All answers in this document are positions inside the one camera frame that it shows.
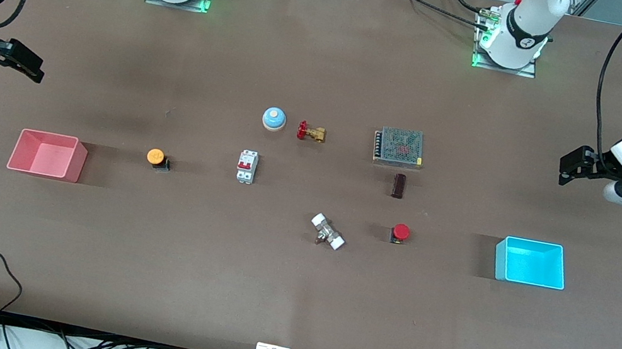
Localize blue call bell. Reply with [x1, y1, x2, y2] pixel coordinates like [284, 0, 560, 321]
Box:
[260, 105, 289, 134]

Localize cyan plastic box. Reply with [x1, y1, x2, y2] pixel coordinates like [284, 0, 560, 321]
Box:
[489, 233, 573, 293]

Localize pink plastic box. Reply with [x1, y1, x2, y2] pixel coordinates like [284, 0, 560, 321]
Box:
[6, 126, 91, 185]

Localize steel valve white ends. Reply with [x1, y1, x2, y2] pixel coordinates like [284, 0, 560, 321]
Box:
[306, 211, 350, 253]

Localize dark brown cylinder capacitor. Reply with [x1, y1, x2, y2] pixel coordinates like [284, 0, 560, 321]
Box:
[390, 172, 409, 201]

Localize red push button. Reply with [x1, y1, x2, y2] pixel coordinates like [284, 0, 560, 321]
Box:
[388, 221, 413, 248]

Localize metal mesh power supply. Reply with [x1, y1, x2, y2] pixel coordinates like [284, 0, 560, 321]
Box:
[369, 123, 429, 173]

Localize brass valve red handle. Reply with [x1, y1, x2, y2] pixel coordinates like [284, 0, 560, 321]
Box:
[296, 120, 329, 146]

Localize white red circuit breaker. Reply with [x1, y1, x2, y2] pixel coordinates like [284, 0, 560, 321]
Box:
[234, 149, 260, 186]

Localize yellow push button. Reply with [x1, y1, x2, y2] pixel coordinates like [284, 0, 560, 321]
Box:
[144, 147, 174, 175]

